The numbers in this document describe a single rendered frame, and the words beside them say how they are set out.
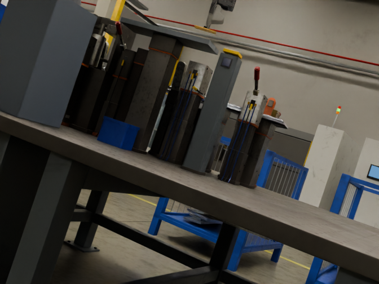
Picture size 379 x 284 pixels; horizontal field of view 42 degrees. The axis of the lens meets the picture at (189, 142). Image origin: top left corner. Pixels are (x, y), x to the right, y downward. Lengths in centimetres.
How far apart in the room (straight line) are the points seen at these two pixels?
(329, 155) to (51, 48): 849
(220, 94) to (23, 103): 67
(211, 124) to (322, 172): 808
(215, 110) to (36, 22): 66
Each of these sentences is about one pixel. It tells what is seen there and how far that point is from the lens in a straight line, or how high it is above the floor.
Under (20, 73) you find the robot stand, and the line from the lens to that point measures 163.
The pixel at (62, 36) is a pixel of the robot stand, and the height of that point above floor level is 98.
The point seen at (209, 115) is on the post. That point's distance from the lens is 178.
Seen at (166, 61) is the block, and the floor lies 106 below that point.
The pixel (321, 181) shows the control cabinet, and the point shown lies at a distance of 978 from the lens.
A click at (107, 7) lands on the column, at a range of 994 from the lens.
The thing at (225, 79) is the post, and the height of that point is 105.
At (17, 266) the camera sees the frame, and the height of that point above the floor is 34.
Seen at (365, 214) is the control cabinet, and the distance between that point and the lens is 969.
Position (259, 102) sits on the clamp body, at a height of 103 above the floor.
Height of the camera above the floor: 78
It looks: 1 degrees up
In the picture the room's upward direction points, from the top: 19 degrees clockwise
